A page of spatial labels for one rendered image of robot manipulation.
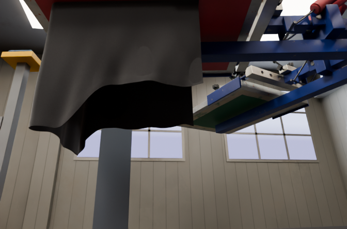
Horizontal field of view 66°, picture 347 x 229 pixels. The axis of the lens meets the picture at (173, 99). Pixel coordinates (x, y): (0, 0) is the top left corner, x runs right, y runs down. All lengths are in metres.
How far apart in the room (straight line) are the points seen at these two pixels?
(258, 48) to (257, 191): 3.95
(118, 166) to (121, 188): 0.12
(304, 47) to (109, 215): 1.22
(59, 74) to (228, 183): 4.09
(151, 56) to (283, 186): 4.51
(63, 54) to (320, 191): 5.08
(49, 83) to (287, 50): 0.84
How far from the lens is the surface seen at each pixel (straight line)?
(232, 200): 4.67
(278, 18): 1.20
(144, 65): 0.78
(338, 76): 1.50
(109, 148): 1.59
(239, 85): 1.51
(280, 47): 1.12
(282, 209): 5.05
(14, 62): 1.35
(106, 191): 1.55
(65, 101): 0.80
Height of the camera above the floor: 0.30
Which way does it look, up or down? 24 degrees up
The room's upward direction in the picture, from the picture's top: 1 degrees counter-clockwise
